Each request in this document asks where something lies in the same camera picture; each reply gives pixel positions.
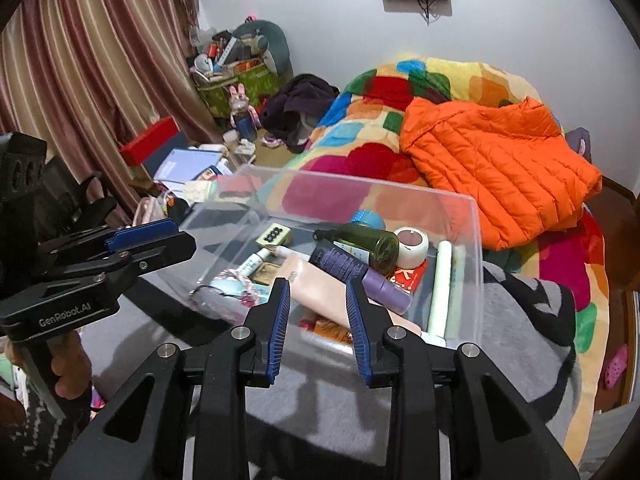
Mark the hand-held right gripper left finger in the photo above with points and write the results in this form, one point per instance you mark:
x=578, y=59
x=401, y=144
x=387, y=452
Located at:
x=280, y=330

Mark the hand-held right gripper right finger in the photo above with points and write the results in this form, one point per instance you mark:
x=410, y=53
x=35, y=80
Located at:
x=357, y=330

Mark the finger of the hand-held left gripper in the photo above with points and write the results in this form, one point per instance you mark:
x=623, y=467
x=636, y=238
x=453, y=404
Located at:
x=160, y=255
x=142, y=235

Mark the beige cosmetic tube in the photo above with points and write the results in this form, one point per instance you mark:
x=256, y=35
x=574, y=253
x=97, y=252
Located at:
x=310, y=285

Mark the clear plastic storage box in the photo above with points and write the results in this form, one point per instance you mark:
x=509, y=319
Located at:
x=230, y=220

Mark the person's left forearm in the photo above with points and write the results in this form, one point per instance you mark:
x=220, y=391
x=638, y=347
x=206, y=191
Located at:
x=35, y=440

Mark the person's left hand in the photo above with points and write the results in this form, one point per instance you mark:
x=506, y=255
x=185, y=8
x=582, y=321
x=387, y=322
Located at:
x=72, y=365

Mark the pink pouch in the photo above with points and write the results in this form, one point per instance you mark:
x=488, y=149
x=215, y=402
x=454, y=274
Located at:
x=147, y=210

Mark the orange packet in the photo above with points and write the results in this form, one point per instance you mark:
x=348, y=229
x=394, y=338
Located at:
x=330, y=331

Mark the gold tin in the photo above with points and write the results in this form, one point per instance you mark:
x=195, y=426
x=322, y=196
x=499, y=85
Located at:
x=264, y=274

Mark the grey pouch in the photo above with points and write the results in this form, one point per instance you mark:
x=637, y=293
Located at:
x=220, y=305

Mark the dark tube with purple cap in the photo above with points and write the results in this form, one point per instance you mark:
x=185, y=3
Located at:
x=340, y=260

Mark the small white tube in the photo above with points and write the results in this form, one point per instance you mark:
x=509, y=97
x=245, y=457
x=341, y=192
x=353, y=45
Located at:
x=255, y=260

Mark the dark blue box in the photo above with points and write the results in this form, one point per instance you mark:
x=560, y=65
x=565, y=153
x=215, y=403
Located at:
x=167, y=155

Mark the blue white booklet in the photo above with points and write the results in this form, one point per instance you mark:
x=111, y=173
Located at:
x=185, y=162

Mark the dark green bottle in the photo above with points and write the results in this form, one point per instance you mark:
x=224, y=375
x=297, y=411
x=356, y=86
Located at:
x=365, y=245

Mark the white green tube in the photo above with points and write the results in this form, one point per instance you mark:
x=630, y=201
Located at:
x=442, y=290

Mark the white tape roll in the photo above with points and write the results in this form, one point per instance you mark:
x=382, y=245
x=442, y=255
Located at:
x=415, y=255

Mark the cream box with black dots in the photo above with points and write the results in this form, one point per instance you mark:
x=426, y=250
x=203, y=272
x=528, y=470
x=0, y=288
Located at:
x=272, y=235

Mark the red box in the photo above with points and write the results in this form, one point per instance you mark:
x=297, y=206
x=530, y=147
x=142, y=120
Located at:
x=150, y=140

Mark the blue tape roll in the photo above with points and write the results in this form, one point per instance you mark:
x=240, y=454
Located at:
x=367, y=219

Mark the pink bunny toy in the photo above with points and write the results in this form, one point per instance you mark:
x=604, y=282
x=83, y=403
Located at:
x=237, y=97

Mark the colourful patchwork blanket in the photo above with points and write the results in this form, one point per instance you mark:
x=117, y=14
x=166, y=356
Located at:
x=365, y=160

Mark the grey black blanket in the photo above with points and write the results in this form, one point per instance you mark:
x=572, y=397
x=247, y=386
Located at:
x=530, y=360

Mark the striped brown curtain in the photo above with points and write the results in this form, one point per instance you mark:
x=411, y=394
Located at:
x=100, y=60

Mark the green storage bin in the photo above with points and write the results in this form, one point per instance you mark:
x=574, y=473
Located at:
x=255, y=82

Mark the orange puffer jacket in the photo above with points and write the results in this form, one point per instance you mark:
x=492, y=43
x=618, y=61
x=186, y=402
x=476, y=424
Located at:
x=500, y=170

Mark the dark clothes pile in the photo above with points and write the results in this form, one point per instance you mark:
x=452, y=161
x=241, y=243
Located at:
x=305, y=95

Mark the pink slipper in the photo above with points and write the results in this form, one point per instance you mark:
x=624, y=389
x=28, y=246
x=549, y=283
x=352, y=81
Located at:
x=616, y=367

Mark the white plastic furniture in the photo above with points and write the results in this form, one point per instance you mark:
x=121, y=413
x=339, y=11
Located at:
x=605, y=435

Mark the brown wooden furniture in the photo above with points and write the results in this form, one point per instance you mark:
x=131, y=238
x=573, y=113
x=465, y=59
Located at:
x=615, y=240

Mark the black curved frame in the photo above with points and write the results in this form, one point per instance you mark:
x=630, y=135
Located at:
x=95, y=210

